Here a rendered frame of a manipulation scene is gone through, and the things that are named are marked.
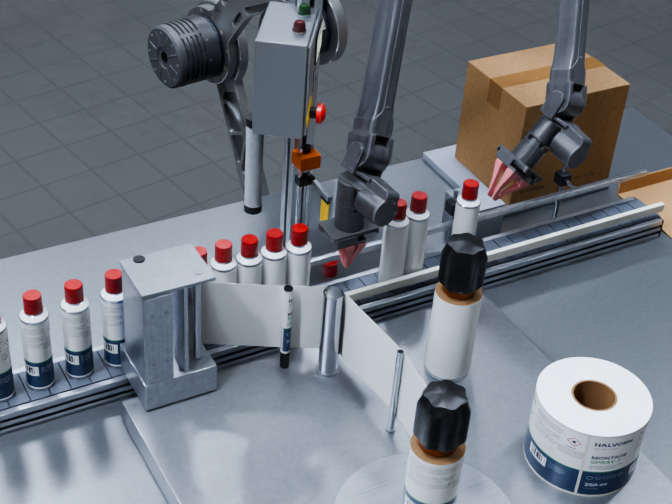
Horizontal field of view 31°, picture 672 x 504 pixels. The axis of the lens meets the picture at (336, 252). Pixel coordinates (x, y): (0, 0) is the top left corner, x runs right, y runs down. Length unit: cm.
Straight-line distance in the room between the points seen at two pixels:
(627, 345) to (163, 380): 98
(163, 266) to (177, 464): 34
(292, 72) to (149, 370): 58
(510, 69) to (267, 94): 89
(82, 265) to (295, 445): 73
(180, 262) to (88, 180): 236
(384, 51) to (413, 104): 280
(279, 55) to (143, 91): 292
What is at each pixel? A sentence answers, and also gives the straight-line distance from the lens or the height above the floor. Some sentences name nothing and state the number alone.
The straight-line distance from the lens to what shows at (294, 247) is 235.
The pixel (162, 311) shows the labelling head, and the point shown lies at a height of 110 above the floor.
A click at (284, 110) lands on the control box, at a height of 134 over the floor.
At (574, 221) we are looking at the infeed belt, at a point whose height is 88.
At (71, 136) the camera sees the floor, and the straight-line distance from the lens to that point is 475.
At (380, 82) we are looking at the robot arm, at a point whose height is 138.
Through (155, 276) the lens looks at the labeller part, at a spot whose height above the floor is 114.
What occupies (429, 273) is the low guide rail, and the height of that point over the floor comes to 91.
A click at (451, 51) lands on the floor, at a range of 551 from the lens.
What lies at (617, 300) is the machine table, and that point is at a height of 83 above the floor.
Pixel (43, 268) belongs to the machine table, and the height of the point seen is 83.
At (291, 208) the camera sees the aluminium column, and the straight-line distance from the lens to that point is 248.
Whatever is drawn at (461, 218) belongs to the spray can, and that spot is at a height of 101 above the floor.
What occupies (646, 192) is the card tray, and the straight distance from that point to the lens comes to 310.
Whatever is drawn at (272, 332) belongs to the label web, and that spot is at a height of 95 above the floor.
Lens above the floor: 243
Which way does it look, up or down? 36 degrees down
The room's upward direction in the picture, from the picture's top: 5 degrees clockwise
